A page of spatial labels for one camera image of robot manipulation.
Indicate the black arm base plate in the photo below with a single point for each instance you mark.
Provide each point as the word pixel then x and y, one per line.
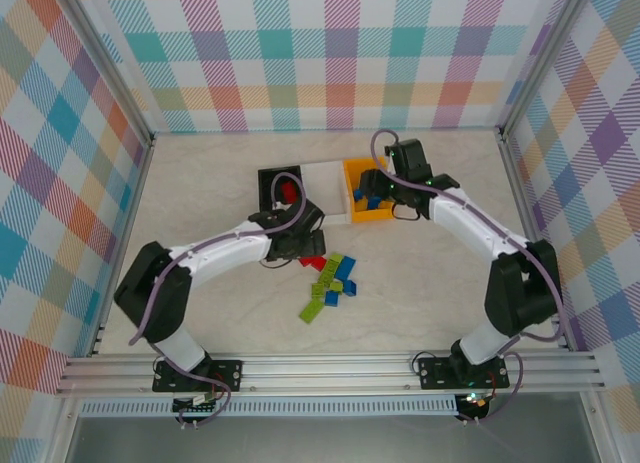
pixel 230 375
pixel 435 373

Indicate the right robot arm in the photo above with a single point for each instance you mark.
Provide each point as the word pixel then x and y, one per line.
pixel 525 293

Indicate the long green lego plate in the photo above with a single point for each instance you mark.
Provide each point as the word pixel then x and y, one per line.
pixel 311 311

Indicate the small controller board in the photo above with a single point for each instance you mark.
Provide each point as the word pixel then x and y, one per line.
pixel 472 402
pixel 195 402

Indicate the orange plastic bin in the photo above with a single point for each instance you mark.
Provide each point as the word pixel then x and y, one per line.
pixel 370 217

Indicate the long blue lego brick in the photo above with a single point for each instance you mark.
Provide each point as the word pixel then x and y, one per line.
pixel 345 268

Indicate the aluminium side rail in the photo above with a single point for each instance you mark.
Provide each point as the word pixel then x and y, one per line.
pixel 131 208
pixel 524 208

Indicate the aluminium mounting rail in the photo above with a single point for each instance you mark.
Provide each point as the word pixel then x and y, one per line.
pixel 325 375

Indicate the grey metal panel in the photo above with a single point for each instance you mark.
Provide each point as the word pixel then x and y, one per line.
pixel 325 440

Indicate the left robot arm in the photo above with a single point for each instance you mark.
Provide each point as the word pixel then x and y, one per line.
pixel 160 293

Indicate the aluminium frame post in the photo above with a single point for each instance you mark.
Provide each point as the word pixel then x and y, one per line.
pixel 542 58
pixel 107 63

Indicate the black plastic bin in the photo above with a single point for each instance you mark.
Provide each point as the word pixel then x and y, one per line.
pixel 265 183

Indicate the small green lego brick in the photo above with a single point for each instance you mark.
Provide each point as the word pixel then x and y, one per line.
pixel 329 271
pixel 337 286
pixel 325 281
pixel 335 259
pixel 318 289

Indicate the white plastic bin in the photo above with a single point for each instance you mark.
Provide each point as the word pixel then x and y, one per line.
pixel 322 183

